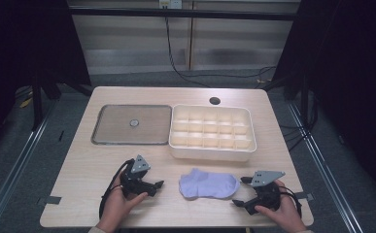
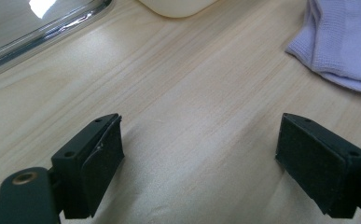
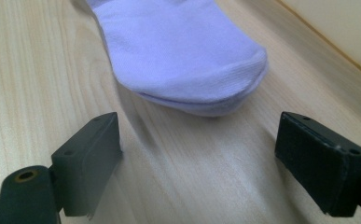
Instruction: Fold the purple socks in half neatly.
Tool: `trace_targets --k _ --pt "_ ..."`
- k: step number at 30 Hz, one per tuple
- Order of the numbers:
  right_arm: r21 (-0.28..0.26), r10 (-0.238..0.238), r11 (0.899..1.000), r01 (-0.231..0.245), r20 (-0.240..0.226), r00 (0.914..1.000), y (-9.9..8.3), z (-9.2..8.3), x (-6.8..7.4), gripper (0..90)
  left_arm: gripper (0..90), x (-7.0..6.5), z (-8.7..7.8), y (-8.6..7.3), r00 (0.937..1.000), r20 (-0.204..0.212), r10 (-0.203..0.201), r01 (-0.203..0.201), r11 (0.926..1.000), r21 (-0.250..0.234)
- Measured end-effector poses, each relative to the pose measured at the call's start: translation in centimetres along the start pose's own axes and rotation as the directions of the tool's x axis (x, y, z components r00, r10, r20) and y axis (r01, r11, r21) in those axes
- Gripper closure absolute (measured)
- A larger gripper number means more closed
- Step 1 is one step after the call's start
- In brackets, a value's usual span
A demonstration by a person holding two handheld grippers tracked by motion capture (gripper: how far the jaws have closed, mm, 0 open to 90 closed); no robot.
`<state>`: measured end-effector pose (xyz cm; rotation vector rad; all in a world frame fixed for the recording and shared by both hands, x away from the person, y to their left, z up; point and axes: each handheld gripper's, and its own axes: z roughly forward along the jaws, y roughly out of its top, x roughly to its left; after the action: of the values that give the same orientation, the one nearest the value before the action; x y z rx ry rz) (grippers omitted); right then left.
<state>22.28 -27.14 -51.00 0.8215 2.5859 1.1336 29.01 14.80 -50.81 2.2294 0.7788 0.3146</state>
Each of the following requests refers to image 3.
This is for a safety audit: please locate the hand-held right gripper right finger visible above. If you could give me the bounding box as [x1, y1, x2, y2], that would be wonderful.
[274, 111, 361, 218]

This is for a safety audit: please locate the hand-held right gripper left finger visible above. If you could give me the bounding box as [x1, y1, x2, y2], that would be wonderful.
[50, 112, 124, 218]

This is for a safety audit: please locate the cream divided storage box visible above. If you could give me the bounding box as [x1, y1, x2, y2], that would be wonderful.
[279, 0, 361, 83]

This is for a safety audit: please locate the light purple sock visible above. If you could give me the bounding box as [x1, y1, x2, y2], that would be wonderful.
[86, 0, 270, 119]

